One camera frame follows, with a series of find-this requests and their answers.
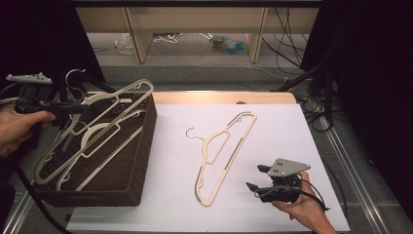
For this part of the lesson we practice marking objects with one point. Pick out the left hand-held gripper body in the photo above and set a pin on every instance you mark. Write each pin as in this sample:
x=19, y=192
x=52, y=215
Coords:
x=32, y=92

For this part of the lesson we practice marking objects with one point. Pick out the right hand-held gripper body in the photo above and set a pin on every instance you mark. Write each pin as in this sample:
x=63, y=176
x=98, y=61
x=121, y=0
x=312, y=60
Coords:
x=285, y=169

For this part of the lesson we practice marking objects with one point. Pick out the beige plastic clothes hanger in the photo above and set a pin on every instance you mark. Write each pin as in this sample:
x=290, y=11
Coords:
x=88, y=100
x=206, y=143
x=94, y=127

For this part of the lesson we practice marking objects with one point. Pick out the brown wicker basket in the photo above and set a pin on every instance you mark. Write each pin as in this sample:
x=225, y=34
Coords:
x=130, y=169

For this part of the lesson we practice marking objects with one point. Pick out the person's left hand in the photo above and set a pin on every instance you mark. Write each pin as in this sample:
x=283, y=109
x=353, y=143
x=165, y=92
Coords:
x=19, y=126

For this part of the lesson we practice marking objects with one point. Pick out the person's right hand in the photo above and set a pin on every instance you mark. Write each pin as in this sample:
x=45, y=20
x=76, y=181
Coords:
x=302, y=209

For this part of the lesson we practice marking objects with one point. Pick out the white table sheet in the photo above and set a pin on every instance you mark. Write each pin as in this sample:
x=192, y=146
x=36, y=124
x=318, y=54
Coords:
x=276, y=136

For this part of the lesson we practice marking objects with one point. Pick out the black curtain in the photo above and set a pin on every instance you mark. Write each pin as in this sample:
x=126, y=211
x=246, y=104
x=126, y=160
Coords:
x=39, y=35
x=373, y=65

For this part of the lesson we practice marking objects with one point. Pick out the clear plastic bag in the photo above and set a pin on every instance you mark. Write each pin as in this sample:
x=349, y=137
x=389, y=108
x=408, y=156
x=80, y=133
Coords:
x=123, y=44

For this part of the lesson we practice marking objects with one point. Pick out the clear plastic bottle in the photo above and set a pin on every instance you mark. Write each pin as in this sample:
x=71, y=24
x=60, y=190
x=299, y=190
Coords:
x=233, y=47

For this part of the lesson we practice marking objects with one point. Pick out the green packet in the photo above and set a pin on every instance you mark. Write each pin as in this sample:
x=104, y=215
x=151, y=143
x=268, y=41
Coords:
x=218, y=40

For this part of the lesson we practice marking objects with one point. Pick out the beige wooden desk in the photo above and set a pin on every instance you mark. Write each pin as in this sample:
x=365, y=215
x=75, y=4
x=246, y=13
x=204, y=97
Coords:
x=195, y=21

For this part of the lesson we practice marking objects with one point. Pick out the aluminium floor rail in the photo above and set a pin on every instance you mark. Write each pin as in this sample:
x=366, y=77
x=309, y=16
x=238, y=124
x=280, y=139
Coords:
x=354, y=175
x=16, y=214

